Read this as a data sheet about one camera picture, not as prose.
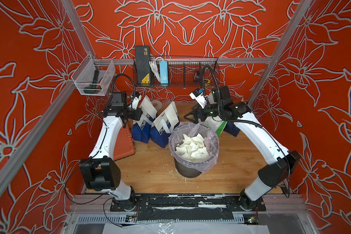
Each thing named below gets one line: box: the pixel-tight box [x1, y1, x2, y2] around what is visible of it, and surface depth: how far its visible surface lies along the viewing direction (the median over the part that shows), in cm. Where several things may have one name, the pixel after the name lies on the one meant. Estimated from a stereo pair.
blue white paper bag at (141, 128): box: [132, 95, 158, 144], surface depth 90 cm
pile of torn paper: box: [175, 133, 210, 162], surface depth 77 cm
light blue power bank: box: [159, 60, 169, 85], surface depth 91 cm
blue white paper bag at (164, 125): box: [150, 101, 180, 149], surface depth 86 cm
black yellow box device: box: [135, 45, 152, 85], surface depth 89 cm
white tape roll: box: [151, 99, 163, 111], surface depth 120 cm
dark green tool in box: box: [83, 69, 101, 94], surface depth 83 cm
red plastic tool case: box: [113, 119, 136, 161], surface depth 90 cm
